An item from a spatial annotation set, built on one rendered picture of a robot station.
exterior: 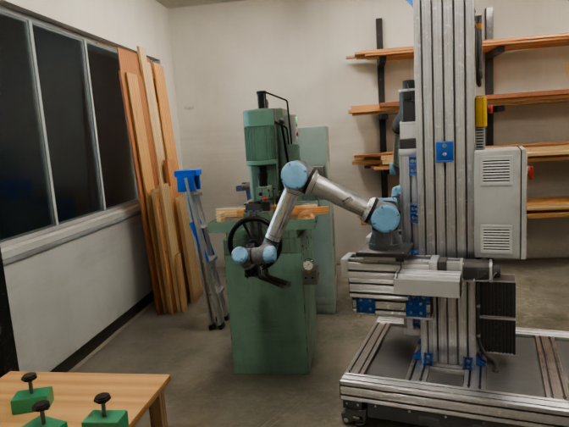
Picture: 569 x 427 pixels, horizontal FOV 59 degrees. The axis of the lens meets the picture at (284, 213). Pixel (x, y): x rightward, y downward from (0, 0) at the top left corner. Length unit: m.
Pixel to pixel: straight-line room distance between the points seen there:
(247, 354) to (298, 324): 0.36
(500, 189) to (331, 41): 3.19
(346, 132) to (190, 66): 1.73
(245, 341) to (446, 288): 1.30
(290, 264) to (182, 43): 3.23
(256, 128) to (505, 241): 1.39
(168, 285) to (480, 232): 2.56
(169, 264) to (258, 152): 1.64
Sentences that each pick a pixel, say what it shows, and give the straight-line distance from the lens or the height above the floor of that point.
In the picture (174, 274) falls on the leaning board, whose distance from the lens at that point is 4.12.
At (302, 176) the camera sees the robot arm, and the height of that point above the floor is 1.18.
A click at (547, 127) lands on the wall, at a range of 5.40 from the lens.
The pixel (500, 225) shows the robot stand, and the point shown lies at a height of 0.91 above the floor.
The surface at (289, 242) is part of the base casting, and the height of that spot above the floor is 0.77.
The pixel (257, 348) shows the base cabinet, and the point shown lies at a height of 0.16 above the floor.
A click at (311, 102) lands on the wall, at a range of 5.11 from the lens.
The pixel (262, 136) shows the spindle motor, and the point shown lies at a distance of 2.79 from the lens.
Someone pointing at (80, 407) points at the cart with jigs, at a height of 0.53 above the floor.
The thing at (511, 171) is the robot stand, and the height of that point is 1.14.
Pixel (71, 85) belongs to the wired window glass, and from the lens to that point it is 3.75.
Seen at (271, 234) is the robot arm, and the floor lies 0.90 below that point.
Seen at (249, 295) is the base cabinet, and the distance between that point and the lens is 2.86.
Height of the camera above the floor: 1.34
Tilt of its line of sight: 9 degrees down
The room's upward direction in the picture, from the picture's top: 4 degrees counter-clockwise
